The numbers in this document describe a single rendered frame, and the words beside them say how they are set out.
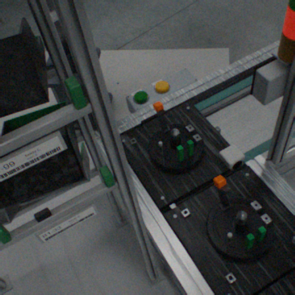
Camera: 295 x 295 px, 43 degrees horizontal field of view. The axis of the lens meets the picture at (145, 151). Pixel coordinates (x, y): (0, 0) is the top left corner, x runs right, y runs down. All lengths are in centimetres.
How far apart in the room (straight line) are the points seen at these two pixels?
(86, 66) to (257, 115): 80
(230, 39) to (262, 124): 176
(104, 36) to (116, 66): 159
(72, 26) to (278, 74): 49
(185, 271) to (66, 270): 31
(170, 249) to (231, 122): 42
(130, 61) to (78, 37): 103
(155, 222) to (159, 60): 66
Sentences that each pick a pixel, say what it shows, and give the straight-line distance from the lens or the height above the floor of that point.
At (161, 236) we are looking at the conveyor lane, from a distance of 86.
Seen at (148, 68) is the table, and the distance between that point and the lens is 133.
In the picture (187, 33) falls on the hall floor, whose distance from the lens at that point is 285.
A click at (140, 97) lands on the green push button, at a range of 108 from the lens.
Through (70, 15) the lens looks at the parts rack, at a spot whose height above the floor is 157.
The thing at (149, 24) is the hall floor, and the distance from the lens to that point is 298.
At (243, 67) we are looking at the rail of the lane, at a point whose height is 96.
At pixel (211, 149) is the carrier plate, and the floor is 97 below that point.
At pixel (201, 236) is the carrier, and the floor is 97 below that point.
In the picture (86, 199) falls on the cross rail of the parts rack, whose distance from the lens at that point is 52.
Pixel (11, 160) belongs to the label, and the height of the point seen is 145.
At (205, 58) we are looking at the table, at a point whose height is 86.
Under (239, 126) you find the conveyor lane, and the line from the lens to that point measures 107.
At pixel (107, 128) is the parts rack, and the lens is 43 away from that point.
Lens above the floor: 175
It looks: 54 degrees down
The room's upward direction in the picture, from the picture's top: 11 degrees counter-clockwise
